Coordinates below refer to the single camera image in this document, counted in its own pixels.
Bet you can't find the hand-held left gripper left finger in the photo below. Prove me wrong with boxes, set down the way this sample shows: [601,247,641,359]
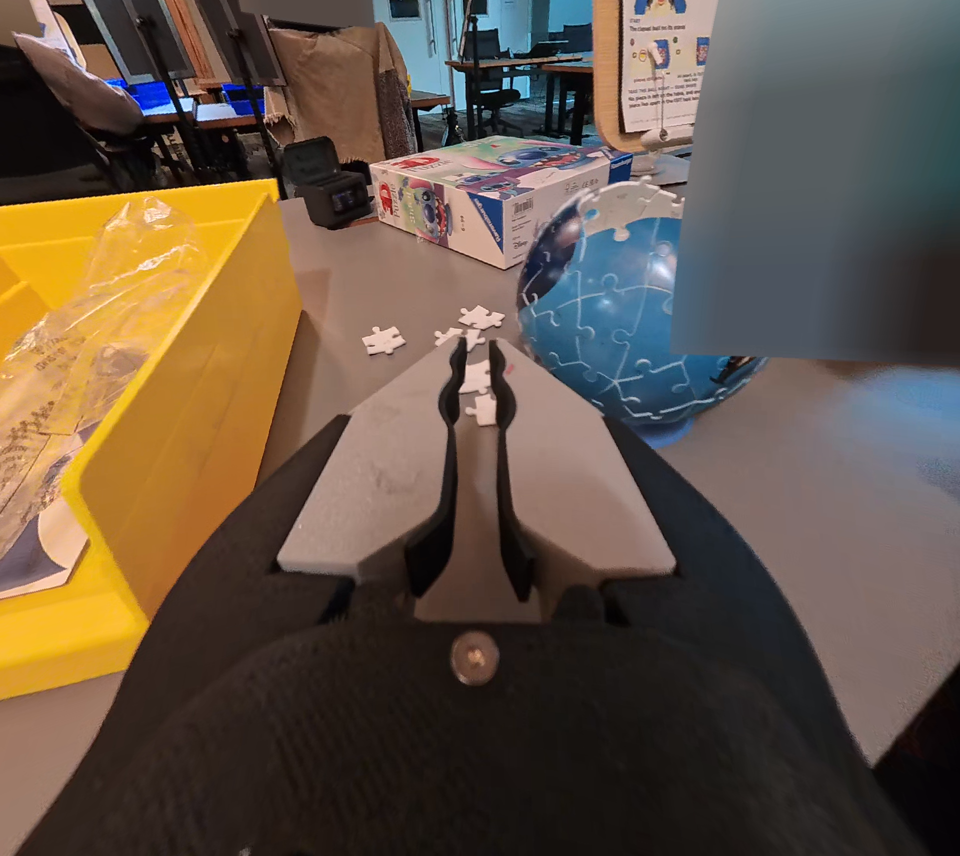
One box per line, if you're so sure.
[277,337,468,598]

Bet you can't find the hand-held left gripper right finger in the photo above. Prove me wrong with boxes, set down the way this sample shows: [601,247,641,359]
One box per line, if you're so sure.
[487,339,678,602]

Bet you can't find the blue ball stand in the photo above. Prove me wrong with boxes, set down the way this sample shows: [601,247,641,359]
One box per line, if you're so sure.
[633,414,695,451]

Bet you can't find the blue puzzle ball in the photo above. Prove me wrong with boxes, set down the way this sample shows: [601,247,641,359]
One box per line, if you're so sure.
[516,177,770,422]

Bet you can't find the cartoon printed puzzle box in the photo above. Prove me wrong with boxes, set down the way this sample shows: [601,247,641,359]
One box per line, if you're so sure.
[369,135,635,270]

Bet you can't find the yellow plastic bin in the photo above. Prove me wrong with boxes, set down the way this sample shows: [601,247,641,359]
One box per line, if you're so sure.
[0,177,305,701]

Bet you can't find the black device with display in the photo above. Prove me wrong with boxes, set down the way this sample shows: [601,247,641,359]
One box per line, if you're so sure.
[281,136,376,229]

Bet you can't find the clear plastic bag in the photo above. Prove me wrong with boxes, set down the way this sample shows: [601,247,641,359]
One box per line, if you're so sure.
[0,196,211,565]

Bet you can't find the blue white leaflet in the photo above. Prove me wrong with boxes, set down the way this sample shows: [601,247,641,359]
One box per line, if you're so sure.
[0,496,91,602]

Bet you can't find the wooden top table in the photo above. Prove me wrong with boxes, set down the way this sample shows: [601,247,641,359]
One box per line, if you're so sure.
[408,90,453,152]

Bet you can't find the beige patterned cloth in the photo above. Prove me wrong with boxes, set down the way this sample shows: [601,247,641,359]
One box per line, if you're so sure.
[264,22,418,161]

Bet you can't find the black office chair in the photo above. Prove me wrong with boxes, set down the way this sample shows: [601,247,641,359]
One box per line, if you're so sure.
[465,27,522,137]

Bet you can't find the wooden top desk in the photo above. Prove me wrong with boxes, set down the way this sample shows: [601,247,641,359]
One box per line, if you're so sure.
[446,50,594,145]

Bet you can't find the instruction sheet on stand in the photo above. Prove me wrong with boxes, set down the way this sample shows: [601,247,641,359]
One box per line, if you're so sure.
[592,0,732,182]

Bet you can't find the dark framed panel on stand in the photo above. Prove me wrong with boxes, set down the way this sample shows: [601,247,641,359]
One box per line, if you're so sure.
[182,0,290,197]
[58,0,226,182]

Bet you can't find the black chair with grey cushion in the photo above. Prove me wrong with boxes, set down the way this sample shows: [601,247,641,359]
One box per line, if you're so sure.
[11,31,177,190]

